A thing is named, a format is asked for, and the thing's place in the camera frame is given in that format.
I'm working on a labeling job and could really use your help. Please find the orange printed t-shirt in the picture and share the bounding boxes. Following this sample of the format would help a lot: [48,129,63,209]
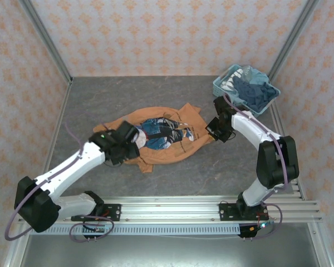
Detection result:
[93,102,214,175]

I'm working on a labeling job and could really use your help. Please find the light blue perforated plastic basket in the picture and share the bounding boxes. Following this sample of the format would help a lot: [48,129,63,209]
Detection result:
[213,64,281,117]

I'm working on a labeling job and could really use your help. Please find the dark blue t-shirt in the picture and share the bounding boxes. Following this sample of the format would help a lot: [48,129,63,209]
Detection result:
[232,76,279,113]

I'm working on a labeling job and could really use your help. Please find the light blue t-shirt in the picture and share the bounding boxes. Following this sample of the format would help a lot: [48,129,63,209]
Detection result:
[240,65,271,87]

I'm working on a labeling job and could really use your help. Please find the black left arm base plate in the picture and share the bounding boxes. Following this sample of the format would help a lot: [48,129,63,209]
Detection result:
[71,203,122,222]

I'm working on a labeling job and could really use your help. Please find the aluminium table side rail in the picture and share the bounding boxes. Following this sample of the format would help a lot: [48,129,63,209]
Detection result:
[38,80,73,179]
[269,104,307,201]

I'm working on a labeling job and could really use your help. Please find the aluminium mounting rail frame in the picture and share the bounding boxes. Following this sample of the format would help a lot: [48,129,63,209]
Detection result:
[18,194,322,224]

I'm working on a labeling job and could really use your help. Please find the white slotted cable duct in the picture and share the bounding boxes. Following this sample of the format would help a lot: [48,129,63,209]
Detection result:
[30,224,242,235]

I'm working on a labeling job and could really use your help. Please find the aluminium corner post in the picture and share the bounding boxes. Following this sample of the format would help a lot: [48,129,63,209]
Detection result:
[18,0,73,85]
[268,0,321,81]

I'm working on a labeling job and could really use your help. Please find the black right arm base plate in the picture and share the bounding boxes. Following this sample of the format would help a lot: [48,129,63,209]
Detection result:
[219,202,269,222]

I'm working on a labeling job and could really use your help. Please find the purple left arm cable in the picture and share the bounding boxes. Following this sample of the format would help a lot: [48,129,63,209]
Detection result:
[4,119,115,243]

